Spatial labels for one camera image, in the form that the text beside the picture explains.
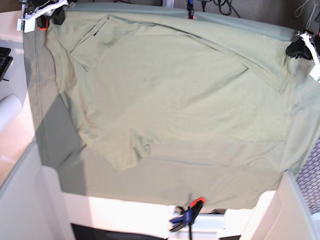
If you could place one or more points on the light green T-shirt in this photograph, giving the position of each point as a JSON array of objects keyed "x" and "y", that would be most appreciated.
[{"x": 130, "y": 81}]

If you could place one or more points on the orange black clamp top left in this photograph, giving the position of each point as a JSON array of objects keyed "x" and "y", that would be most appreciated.
[{"x": 42, "y": 23}]

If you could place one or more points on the orange black clamp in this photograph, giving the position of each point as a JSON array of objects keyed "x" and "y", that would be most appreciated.
[
  {"x": 42, "y": 23},
  {"x": 190, "y": 9}
]

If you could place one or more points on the black tablet device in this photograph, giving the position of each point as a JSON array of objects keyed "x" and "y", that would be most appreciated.
[{"x": 5, "y": 61}]

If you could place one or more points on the white paper roll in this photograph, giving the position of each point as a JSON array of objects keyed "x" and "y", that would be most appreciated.
[{"x": 10, "y": 107}]

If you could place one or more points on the orange black clamp top middle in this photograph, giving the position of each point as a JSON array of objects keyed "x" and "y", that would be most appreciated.
[{"x": 190, "y": 9}]

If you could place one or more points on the green table cover cloth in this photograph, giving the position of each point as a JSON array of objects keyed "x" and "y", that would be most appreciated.
[{"x": 228, "y": 175}]

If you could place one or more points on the blue orange bar clamp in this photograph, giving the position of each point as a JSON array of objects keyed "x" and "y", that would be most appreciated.
[{"x": 187, "y": 216}]

